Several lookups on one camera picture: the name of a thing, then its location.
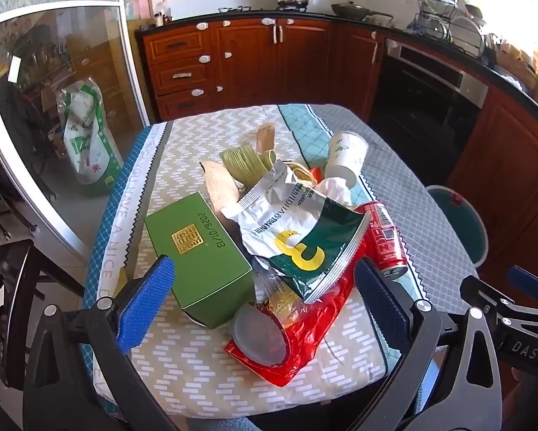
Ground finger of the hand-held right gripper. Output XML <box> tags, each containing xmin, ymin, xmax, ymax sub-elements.
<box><xmin>459</xmin><ymin>274</ymin><xmax>538</xmax><ymax>330</ymax></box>
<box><xmin>507</xmin><ymin>266</ymin><xmax>538</xmax><ymax>301</ymax></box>

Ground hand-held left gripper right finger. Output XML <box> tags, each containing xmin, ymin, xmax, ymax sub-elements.
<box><xmin>350</xmin><ymin>256</ymin><xmax>503</xmax><ymax>431</ymax></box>

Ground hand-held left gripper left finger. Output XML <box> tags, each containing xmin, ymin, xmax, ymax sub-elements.
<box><xmin>23</xmin><ymin>255</ymin><xmax>176</xmax><ymax>431</ymax></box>

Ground red soda can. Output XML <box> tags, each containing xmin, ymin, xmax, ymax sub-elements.
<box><xmin>354</xmin><ymin>201</ymin><xmax>410</xmax><ymax>279</ymax></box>

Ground green cardboard box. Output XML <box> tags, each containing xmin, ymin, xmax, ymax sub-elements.
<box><xmin>144</xmin><ymin>191</ymin><xmax>255</xmax><ymax>328</ymax></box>

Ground red plastic bag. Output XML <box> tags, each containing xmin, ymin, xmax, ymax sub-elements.
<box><xmin>224</xmin><ymin>233</ymin><xmax>369</xmax><ymax>387</ymax></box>

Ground teal plastic bin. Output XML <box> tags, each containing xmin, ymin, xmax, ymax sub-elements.
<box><xmin>425</xmin><ymin>185</ymin><xmax>489</xmax><ymax>267</ymax></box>

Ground clear plastic wrapper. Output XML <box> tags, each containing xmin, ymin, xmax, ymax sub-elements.
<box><xmin>254</xmin><ymin>258</ymin><xmax>329</xmax><ymax>325</ymax></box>

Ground white and green snack bag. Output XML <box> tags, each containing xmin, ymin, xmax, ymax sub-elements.
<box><xmin>221</xmin><ymin>159</ymin><xmax>372</xmax><ymax>305</ymax></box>

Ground clear plastic lid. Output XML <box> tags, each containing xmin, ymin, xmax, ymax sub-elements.
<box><xmin>233</xmin><ymin>303</ymin><xmax>293</xmax><ymax>366</ymax></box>

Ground white tissue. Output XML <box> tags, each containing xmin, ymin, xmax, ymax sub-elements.
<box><xmin>316</xmin><ymin>177</ymin><xmax>353</xmax><ymax>207</ymax></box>

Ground white paper cup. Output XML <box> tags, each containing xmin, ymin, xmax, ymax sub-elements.
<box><xmin>325</xmin><ymin>131</ymin><xmax>369</xmax><ymax>188</ymax></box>

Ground stack of green paper liners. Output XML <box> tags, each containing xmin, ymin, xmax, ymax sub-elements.
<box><xmin>219</xmin><ymin>146</ymin><xmax>279</xmax><ymax>188</ymax></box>

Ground patterned quilted table cover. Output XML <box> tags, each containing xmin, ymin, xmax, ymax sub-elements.
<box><xmin>84</xmin><ymin>104</ymin><xmax>480</xmax><ymax>417</ymax></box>

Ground dark wooden chair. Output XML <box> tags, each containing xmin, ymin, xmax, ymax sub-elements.
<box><xmin>0</xmin><ymin>233</ymin><xmax>88</xmax><ymax>391</ymax></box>

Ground light blue cloth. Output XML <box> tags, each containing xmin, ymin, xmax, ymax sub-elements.
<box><xmin>186</xmin><ymin>415</ymin><xmax>252</xmax><ymax>431</ymax></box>

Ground green and white rice bag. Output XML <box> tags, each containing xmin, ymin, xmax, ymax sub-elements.
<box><xmin>56</xmin><ymin>78</ymin><xmax>126</xmax><ymax>198</ymax></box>

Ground black built-in oven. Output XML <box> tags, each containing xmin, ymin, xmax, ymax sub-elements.
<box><xmin>370</xmin><ymin>38</ymin><xmax>490</xmax><ymax>181</ymax></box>

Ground glass sliding door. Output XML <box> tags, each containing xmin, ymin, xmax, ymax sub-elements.
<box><xmin>0</xmin><ymin>0</ymin><xmax>155</xmax><ymax>263</ymax></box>

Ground wooden kitchen cabinets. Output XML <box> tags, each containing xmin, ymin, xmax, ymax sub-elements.
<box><xmin>136</xmin><ymin>13</ymin><xmax>538</xmax><ymax>306</ymax></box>

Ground dark frying pan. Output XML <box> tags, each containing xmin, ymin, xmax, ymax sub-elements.
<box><xmin>331</xmin><ymin>2</ymin><xmax>394</xmax><ymax>22</ymax></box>

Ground black wire dish rack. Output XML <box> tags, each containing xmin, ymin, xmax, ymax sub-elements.
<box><xmin>413</xmin><ymin>0</ymin><xmax>488</xmax><ymax>57</ymax></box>

